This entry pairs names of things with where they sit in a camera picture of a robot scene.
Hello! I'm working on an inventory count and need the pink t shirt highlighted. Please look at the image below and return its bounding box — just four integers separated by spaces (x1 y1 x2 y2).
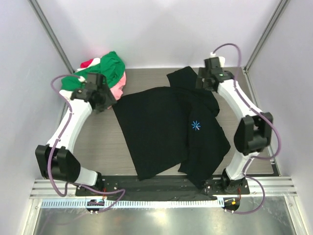
110 72 126 100

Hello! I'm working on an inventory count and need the green t shirt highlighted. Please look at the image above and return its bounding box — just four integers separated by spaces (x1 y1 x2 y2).
61 51 125 91

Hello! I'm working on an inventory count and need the red t shirt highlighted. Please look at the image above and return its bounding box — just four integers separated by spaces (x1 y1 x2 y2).
80 59 94 69

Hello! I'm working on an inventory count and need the white t shirt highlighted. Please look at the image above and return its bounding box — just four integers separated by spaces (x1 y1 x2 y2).
59 90 72 100

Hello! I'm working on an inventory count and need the black t shirt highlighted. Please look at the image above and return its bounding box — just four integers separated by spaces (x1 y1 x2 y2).
113 67 230 188

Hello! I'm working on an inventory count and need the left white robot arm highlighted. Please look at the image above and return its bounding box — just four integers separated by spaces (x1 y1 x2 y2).
35 72 117 197

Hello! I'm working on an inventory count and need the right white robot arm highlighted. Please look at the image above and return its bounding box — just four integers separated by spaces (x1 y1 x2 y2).
196 54 273 194

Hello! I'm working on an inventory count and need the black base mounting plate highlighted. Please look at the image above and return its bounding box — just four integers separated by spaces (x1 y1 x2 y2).
74 174 250 202

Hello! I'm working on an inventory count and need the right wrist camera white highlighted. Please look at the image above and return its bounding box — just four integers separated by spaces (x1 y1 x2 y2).
210 52 225 68

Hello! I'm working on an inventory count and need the right aluminium corner post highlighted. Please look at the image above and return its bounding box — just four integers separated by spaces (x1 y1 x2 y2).
243 0 290 73

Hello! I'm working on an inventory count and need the aluminium corner post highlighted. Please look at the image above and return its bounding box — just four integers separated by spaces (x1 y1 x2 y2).
28 0 74 73
243 0 290 73

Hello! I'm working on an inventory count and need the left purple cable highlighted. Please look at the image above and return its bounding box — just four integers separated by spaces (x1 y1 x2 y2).
46 74 127 213

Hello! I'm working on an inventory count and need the left aluminium corner post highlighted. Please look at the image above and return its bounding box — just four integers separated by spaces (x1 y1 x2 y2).
28 0 74 73

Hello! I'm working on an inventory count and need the aluminium frame rail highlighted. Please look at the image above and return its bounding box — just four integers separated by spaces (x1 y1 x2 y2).
29 178 81 199

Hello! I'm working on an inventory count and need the white slotted cable duct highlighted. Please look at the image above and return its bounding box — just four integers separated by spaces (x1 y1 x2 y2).
41 198 224 209

